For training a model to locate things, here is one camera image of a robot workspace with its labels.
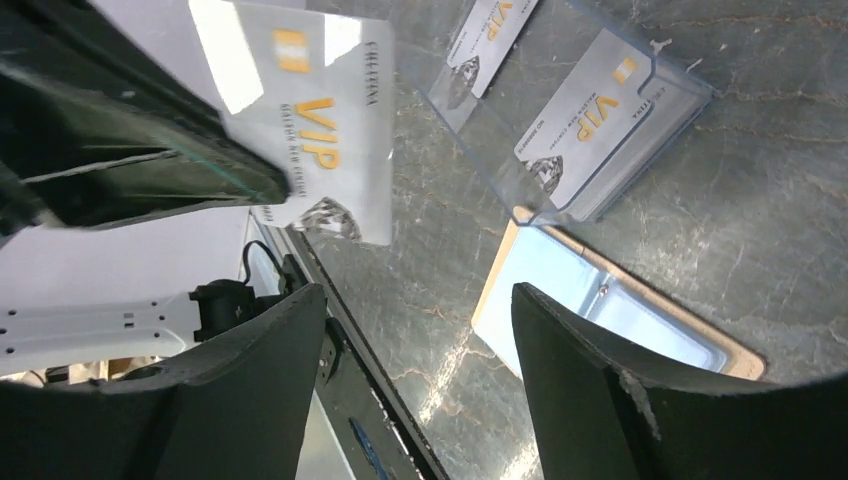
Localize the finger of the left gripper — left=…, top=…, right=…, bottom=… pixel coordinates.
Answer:
left=1, top=1, right=290, bottom=232

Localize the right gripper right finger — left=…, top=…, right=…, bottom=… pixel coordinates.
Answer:
left=511, top=283, right=847, bottom=479

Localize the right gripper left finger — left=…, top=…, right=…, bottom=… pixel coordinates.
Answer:
left=1, top=284, right=327, bottom=479

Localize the tan leather card holder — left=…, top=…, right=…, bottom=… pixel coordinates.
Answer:
left=471, top=206, right=766, bottom=380

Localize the clear acrylic card stand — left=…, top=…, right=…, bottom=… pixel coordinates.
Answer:
left=402, top=1, right=713, bottom=225

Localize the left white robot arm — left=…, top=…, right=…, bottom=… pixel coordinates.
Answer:
left=1, top=1, right=292, bottom=374

